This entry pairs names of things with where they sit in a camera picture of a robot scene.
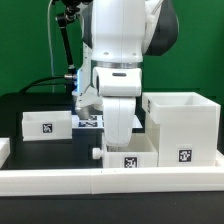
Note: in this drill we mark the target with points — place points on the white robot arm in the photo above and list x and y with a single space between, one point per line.
117 34

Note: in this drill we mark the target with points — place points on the white front drawer tray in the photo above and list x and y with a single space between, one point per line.
140 153

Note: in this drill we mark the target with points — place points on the white right fence rail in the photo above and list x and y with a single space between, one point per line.
219 159

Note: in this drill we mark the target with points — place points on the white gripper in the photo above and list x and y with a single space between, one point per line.
118 115

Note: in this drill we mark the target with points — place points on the white front fence rail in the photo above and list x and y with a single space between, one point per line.
104 181

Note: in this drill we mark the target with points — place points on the white drawer tray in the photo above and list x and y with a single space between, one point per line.
46 125
140 153

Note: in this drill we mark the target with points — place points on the white drawer cabinet box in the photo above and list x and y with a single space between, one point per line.
183 128

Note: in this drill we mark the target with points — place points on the white fence rail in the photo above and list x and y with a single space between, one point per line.
104 181
4 150
219 159

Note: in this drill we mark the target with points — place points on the white left fence rail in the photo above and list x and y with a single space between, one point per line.
4 150

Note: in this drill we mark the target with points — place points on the marker sheet on table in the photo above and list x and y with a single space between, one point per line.
94 122

